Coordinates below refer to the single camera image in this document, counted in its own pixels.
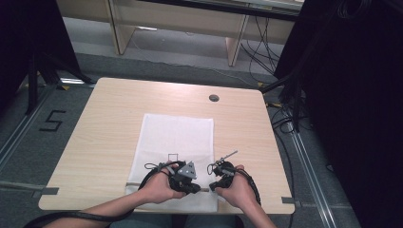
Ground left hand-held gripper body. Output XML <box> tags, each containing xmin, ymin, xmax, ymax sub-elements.
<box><xmin>167</xmin><ymin>160</ymin><xmax>200</xmax><ymax>194</ymax></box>

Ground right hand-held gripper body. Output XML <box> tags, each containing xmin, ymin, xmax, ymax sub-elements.
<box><xmin>206</xmin><ymin>149</ymin><xmax>240</xmax><ymax>189</ymax></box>

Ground white mesh laundry bag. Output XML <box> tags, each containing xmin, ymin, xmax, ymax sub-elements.
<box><xmin>125</xmin><ymin>112</ymin><xmax>221</xmax><ymax>214</ymax></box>

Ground person's right hand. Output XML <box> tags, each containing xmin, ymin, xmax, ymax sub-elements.
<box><xmin>214</xmin><ymin>163</ymin><xmax>260</xmax><ymax>213</ymax></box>

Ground person's left hand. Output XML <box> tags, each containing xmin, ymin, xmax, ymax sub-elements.
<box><xmin>137</xmin><ymin>161</ymin><xmax>188</xmax><ymax>205</ymax></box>

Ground person's right leg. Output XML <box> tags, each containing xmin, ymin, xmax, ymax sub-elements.
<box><xmin>184</xmin><ymin>214</ymin><xmax>245</xmax><ymax>228</ymax></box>

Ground person's leg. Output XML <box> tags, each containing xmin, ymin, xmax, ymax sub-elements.
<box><xmin>108</xmin><ymin>212</ymin><xmax>175</xmax><ymax>228</ymax></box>
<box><xmin>184</xmin><ymin>214</ymin><xmax>245</xmax><ymax>228</ymax></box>

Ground person's left leg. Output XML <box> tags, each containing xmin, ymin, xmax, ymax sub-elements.
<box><xmin>108</xmin><ymin>212</ymin><xmax>175</xmax><ymax>228</ymax></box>

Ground grey tape strip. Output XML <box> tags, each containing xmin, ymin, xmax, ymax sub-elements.
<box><xmin>30</xmin><ymin>186</ymin><xmax>60</xmax><ymax>200</ymax></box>
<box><xmin>280</xmin><ymin>196</ymin><xmax>301</xmax><ymax>205</ymax></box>

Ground black curtain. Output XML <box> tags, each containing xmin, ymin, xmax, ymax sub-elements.
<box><xmin>0</xmin><ymin>0</ymin><xmax>84</xmax><ymax>116</ymax></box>
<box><xmin>273</xmin><ymin>0</ymin><xmax>403</xmax><ymax>228</ymax></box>

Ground black metal stand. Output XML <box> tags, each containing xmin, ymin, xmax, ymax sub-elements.
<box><xmin>24</xmin><ymin>51</ymin><xmax>97</xmax><ymax>116</ymax></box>

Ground right hand-held gripper cable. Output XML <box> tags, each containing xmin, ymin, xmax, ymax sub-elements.
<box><xmin>235</xmin><ymin>168</ymin><xmax>262</xmax><ymax>207</ymax></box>

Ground hand-held gripper cable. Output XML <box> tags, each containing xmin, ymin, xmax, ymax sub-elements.
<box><xmin>22</xmin><ymin>161</ymin><xmax>188</xmax><ymax>228</ymax></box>
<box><xmin>235</xmin><ymin>168</ymin><xmax>262</xmax><ymax>207</ymax></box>

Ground black cables beside table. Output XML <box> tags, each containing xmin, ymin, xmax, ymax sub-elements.
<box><xmin>265</xmin><ymin>100</ymin><xmax>300</xmax><ymax>228</ymax></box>

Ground metal floor rail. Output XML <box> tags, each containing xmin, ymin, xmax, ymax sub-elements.
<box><xmin>0</xmin><ymin>85</ymin><xmax>56</xmax><ymax>174</ymax></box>
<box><xmin>284</xmin><ymin>107</ymin><xmax>339</xmax><ymax>228</ymax></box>

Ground left hand-held gripper cable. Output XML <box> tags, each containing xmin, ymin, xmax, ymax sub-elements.
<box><xmin>22</xmin><ymin>161</ymin><xmax>188</xmax><ymax>228</ymax></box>

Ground bundle of black floor cables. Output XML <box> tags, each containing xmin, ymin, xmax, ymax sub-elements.
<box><xmin>240</xmin><ymin>15</ymin><xmax>284</xmax><ymax>79</ymax></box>

